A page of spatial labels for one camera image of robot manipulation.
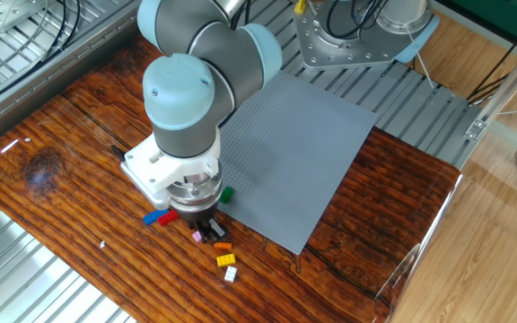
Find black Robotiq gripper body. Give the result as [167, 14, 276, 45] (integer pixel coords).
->
[174, 205, 219, 226]

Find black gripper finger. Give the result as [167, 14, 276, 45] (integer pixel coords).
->
[189, 221, 210, 244]
[206, 216, 231, 240]

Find red Lego brick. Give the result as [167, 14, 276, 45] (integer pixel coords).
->
[157, 209, 180, 227]

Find blue Lego brick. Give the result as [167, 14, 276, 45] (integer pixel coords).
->
[142, 209, 170, 226]

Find grey Lego baseplate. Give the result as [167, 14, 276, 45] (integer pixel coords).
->
[216, 70, 379, 256]

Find silver wrist flange coupling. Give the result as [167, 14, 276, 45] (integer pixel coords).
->
[167, 172, 223, 216]

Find grey metal beam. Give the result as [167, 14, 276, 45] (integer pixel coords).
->
[0, 0, 152, 157]

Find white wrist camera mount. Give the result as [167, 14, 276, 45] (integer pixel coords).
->
[120, 129, 222, 211]

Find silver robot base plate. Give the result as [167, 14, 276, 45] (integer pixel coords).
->
[291, 0, 443, 71]

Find black cables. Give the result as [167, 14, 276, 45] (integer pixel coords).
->
[0, 0, 83, 116]
[466, 12, 517, 105]

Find black looped base cable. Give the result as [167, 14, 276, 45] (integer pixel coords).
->
[327, 0, 393, 39]

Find white cable tie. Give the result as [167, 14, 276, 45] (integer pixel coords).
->
[404, 22, 434, 89]

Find aluminium frame post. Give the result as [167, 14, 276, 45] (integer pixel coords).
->
[463, 30, 517, 143]

